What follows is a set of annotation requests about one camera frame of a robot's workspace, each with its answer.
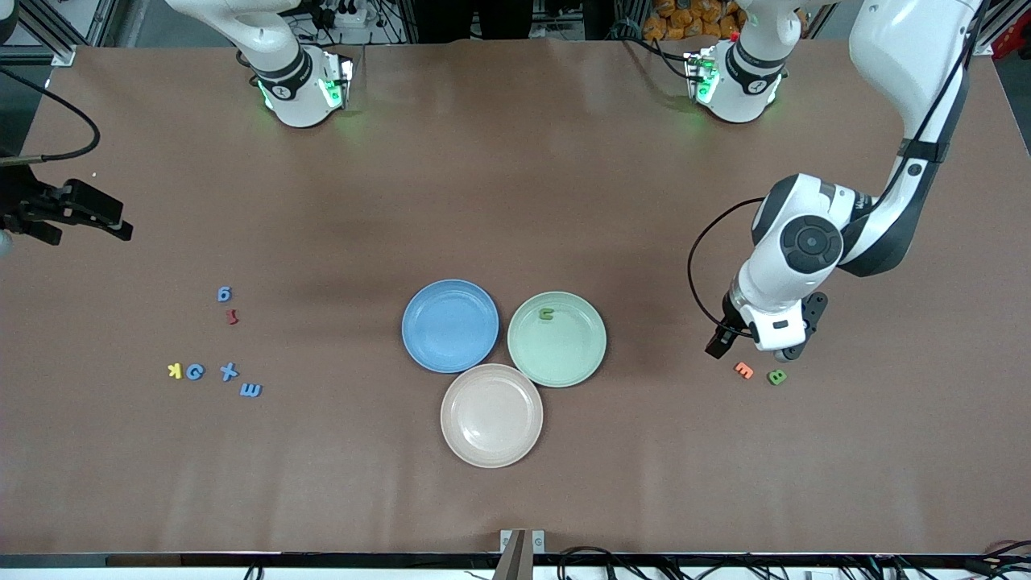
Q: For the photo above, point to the grey metal bracket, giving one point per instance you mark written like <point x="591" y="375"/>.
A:
<point x="538" y="541"/>

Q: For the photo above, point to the green plate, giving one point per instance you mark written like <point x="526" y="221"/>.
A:
<point x="564" y="354"/>

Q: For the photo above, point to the aluminium frame profile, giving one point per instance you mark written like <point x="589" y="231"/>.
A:
<point x="63" y="56"/>

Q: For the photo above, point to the orange packets pile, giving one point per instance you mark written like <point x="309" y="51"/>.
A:
<point x="685" y="16"/>

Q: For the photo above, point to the green foam letter B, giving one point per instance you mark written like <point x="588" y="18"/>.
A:
<point x="776" y="376"/>

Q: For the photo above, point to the blue foam letter M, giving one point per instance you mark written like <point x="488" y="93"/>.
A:
<point x="250" y="390"/>

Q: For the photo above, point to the grey-brown upright post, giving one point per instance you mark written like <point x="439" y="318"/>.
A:
<point x="513" y="564"/>

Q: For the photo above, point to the blue plate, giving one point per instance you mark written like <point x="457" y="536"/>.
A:
<point x="449" y="325"/>

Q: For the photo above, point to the blue foam letter X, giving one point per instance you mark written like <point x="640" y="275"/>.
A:
<point x="229" y="371"/>

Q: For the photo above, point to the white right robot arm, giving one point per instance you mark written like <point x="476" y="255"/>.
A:
<point x="274" y="40"/>

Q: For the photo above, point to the orange foam letter E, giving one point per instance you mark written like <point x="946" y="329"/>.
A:
<point x="743" y="370"/>

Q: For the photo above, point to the brown paper table cover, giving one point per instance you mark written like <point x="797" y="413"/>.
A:
<point x="515" y="201"/>

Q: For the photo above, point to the blue foam letter g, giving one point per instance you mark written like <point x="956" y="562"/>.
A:
<point x="188" y="372"/>
<point x="224" y="295"/>

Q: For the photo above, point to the white power strip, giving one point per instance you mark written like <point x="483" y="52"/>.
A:
<point x="348" y="14"/>

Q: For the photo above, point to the pink plate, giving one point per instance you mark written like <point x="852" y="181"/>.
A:
<point x="491" y="415"/>

